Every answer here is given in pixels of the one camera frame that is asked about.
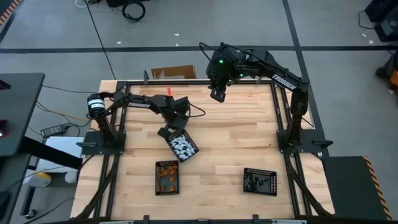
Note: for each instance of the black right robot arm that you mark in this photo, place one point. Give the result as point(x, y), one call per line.
point(286, 81)

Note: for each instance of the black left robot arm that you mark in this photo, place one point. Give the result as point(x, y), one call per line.
point(140, 104)

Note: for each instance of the yellow and white object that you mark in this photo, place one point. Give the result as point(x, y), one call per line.
point(38, 180)

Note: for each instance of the black desk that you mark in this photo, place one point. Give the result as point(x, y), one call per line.
point(18, 109)

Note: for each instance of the black rolling stand base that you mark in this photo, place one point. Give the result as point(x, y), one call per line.
point(27, 199)

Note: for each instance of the white round object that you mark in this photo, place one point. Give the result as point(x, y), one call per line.
point(71, 177)

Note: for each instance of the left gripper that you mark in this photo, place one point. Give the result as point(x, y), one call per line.
point(175, 110)

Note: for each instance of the white flat box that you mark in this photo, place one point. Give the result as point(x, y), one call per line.
point(62, 146)

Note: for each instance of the black and orange machine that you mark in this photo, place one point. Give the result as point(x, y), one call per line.
point(394, 77)

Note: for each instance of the black slotted plastic basket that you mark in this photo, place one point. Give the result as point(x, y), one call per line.
point(158, 183)
point(270, 186)
point(192, 144)

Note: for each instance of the black equipment box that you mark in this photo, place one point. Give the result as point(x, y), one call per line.
point(115, 2)

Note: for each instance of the brown cardboard box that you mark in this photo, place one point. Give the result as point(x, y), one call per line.
point(183, 72)

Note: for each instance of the black cabinet with hazard stripe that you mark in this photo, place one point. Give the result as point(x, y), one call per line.
point(9, 9)
point(348, 186)

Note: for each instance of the black power adapter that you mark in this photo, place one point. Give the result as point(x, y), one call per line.
point(53, 131)

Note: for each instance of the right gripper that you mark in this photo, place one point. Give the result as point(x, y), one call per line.
point(225, 67)

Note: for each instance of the black equipment case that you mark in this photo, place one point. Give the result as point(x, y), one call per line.
point(385, 28)

